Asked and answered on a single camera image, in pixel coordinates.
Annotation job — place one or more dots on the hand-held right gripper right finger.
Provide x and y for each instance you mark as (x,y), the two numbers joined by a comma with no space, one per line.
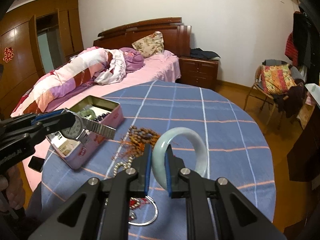
(168,170)

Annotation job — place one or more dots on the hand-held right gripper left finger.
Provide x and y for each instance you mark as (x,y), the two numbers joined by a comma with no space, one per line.
(148,165)

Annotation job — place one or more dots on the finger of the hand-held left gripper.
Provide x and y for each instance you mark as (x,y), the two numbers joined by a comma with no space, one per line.
(50,117)
(62,123)

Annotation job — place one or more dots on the silver wristwatch with metal band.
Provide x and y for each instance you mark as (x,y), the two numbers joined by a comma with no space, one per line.
(71,127)

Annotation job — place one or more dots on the pale white jade bangle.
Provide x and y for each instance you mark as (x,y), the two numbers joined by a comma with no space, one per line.
(200,155)

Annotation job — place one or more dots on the pink metal tin box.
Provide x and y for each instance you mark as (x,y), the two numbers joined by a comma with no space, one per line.
(100,143)

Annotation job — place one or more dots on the person's left hand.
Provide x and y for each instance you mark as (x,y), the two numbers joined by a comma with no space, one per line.
(12,190)

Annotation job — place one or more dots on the black smartphone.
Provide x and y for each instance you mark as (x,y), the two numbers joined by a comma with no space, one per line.
(35,163)

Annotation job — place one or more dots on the green jade bangle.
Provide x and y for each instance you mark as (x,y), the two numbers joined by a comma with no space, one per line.
(87,113)

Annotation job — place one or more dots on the brown wooden wardrobe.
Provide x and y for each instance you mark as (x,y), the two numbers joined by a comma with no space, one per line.
(17,80)

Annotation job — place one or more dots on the pink patchwork quilt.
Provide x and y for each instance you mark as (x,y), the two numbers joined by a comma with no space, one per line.
(75,72)

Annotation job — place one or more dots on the blue plaid tablecloth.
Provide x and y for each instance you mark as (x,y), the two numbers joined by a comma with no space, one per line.
(187,110)

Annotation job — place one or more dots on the red paper decoration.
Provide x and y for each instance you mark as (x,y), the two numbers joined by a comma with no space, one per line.
(8,53)

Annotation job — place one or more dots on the white floral blanket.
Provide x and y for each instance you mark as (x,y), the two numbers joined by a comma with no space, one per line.
(115,67)

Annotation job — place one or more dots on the purple blanket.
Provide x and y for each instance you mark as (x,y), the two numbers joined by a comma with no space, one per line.
(133,58)

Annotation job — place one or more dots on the bed with pink sheet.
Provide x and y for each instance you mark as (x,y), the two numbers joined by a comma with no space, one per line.
(155,67)

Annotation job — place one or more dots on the wooden nightstand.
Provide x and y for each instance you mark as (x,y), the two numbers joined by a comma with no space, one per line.
(200,72)

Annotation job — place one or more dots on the floral pillow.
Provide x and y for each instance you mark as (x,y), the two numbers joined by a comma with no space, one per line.
(150,43)

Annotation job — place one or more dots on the wooden chair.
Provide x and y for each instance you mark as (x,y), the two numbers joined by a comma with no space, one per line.
(260,92)

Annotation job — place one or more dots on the dark folded clothes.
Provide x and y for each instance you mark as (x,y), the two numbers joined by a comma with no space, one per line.
(203,53)

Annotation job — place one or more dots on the dark wooden headboard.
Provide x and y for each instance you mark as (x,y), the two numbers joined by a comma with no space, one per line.
(140,30)

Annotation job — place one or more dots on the dark wooden cabinet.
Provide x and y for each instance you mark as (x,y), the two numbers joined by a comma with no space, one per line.
(305,155)

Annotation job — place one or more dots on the colourful patterned cushion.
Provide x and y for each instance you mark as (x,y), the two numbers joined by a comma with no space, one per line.
(277,78)

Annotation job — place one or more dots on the dark brown garment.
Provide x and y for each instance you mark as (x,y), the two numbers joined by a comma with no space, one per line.
(292,100)

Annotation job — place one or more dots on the hanging red garment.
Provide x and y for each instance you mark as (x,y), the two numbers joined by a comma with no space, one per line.
(291,50)

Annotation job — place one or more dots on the hanging black coat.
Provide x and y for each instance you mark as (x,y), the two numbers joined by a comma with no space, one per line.
(302,37)

